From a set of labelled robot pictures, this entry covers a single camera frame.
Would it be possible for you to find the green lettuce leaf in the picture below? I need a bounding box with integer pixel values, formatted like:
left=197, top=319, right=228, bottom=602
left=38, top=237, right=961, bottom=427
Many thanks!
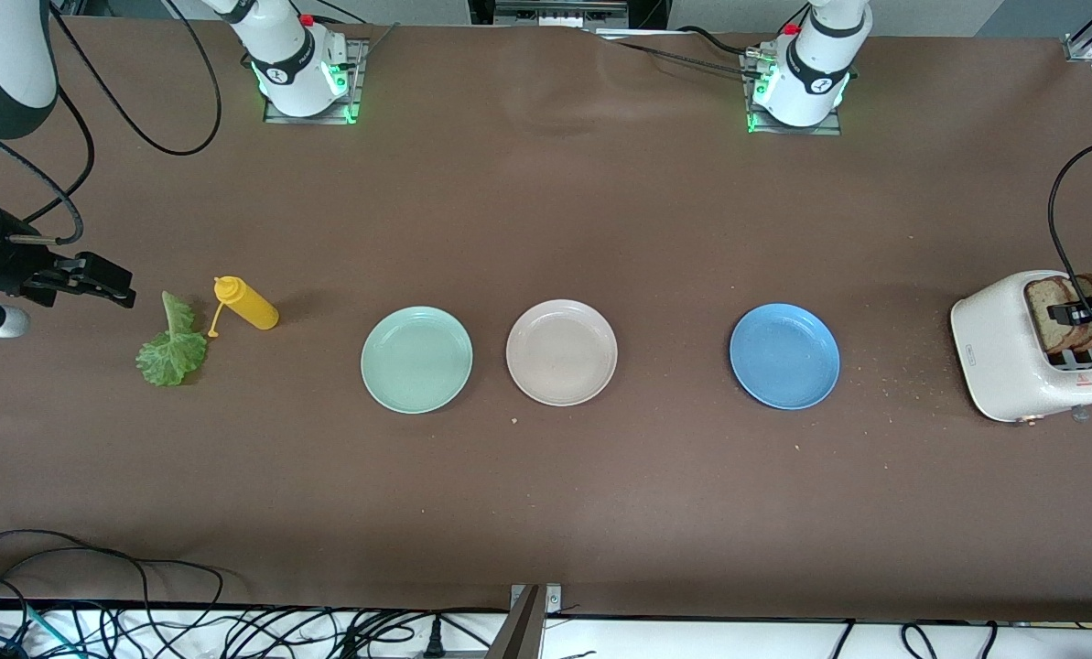
left=135, top=291, right=209, bottom=387

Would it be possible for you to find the yellow squeeze bottle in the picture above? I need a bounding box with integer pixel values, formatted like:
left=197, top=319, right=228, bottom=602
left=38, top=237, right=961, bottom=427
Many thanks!
left=207, top=275, right=280, bottom=339

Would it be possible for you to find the blue plate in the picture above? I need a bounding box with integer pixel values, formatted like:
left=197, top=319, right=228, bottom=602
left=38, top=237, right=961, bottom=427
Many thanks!
left=730, top=303, right=841, bottom=411

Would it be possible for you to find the mint green plate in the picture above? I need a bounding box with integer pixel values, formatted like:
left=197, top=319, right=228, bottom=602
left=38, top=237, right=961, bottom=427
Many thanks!
left=361, top=306, right=474, bottom=415

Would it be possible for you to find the beige plate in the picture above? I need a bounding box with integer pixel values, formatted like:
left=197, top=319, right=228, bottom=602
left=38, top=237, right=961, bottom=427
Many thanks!
left=506, top=299, right=619, bottom=407

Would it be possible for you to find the white toaster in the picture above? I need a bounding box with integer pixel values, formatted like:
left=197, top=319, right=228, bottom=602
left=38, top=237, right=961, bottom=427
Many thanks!
left=950, top=270, right=1092, bottom=427

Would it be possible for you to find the black equipment box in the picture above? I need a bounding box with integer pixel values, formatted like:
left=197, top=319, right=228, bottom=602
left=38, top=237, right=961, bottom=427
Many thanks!
left=468, top=0, right=670, bottom=30

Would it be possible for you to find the grey metal bar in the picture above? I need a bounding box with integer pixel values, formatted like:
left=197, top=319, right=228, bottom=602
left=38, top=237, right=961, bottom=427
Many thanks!
left=486, top=586, right=543, bottom=659

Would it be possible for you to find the black corrugated hose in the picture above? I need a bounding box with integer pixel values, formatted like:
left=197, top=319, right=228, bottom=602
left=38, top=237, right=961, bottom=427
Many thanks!
left=0, top=110, right=84, bottom=246

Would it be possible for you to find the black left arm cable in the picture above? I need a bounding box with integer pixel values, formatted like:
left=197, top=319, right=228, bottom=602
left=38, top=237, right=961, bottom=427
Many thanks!
left=1047, top=135, right=1092, bottom=347

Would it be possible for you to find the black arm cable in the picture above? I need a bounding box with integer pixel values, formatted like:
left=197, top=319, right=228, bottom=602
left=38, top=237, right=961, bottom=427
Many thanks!
left=49, top=0, right=223, bottom=157
left=1047, top=135, right=1092, bottom=347

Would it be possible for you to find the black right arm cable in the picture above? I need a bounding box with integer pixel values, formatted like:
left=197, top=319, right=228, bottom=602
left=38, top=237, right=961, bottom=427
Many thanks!
left=49, top=0, right=223, bottom=157

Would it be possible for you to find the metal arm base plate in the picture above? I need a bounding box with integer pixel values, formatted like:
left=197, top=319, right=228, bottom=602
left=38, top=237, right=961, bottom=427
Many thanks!
left=264, top=38, right=363, bottom=124
left=742, top=50, right=844, bottom=136

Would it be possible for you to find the black cable on table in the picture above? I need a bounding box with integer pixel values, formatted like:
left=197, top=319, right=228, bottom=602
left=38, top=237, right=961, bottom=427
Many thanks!
left=587, top=26, right=789, bottom=79

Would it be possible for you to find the small metal bracket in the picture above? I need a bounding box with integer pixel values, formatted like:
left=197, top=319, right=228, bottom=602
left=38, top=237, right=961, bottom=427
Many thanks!
left=512, top=584, right=563, bottom=616

